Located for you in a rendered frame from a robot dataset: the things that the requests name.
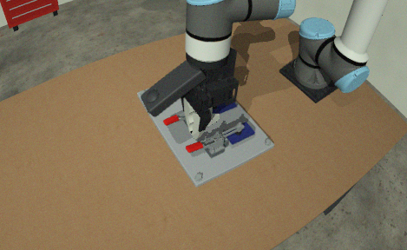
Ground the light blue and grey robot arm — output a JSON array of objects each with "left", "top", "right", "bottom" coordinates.
[{"left": 141, "top": 0, "right": 389, "bottom": 117}]

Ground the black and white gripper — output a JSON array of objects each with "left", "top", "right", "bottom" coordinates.
[{"left": 181, "top": 47, "right": 239, "bottom": 139}]

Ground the grey toggle clamp with red handle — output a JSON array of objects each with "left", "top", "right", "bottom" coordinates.
[{"left": 186, "top": 122, "right": 245, "bottom": 158}]

